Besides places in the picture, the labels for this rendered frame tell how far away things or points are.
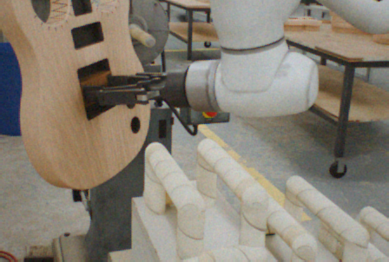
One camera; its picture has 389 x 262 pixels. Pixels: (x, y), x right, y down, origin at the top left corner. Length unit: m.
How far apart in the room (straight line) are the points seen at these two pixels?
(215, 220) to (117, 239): 1.29
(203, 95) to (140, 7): 0.81
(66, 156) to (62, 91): 0.11
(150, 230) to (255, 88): 0.26
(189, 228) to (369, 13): 0.57
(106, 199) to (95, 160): 0.96
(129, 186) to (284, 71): 1.25
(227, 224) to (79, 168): 0.32
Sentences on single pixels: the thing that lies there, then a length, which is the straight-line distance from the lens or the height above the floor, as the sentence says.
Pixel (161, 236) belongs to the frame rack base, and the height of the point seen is 1.10.
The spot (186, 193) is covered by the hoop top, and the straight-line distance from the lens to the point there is 0.58.
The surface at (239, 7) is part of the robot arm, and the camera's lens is 0.72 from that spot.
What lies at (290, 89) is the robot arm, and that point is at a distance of 0.75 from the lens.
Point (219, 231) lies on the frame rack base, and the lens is 0.72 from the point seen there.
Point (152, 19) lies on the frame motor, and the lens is 1.59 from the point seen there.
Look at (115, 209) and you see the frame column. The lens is 1.95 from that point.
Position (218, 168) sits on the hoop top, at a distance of 0.68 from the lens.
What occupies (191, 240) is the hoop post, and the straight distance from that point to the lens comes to 0.59.
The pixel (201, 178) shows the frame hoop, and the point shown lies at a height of 1.15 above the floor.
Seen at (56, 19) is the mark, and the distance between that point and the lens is 0.93.
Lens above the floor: 1.47
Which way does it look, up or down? 17 degrees down
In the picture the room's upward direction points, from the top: 2 degrees clockwise
